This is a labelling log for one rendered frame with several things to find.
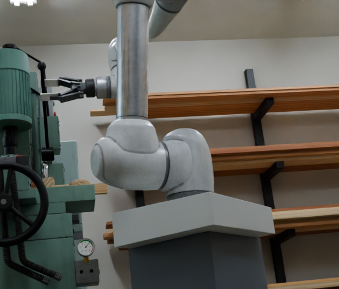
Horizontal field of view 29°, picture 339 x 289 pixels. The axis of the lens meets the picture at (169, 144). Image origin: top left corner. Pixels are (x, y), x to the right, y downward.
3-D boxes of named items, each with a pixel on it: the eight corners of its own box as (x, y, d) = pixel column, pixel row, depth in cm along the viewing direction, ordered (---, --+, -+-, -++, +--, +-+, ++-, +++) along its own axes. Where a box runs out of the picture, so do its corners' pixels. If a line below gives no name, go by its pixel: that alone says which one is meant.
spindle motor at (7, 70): (-16, 121, 249) (-18, 47, 259) (-11, 136, 266) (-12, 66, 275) (31, 118, 252) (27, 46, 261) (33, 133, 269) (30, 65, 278)
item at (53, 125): (40, 149, 276) (38, 116, 280) (41, 156, 284) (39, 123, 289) (61, 148, 277) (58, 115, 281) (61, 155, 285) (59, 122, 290)
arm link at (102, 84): (108, 93, 266) (94, 93, 265) (108, 72, 261) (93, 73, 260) (110, 102, 258) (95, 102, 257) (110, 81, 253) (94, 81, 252)
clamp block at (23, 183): (-14, 192, 224) (-15, 167, 227) (-9, 201, 237) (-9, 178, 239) (30, 190, 226) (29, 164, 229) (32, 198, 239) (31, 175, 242)
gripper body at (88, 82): (96, 101, 257) (72, 101, 255) (94, 92, 264) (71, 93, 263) (95, 83, 253) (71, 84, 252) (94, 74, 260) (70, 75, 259)
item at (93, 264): (76, 284, 224) (74, 260, 227) (76, 287, 236) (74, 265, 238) (100, 281, 226) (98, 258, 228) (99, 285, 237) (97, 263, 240)
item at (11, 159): (-10, 168, 228) (-10, 153, 229) (-6, 176, 238) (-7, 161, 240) (28, 166, 230) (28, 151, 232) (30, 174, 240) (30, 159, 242)
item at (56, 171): (42, 192, 268) (41, 164, 272) (43, 196, 275) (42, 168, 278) (65, 190, 270) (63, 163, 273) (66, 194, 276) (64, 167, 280)
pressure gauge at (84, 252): (77, 262, 224) (76, 238, 226) (77, 264, 228) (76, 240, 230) (96, 260, 225) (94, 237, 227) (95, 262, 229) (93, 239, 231)
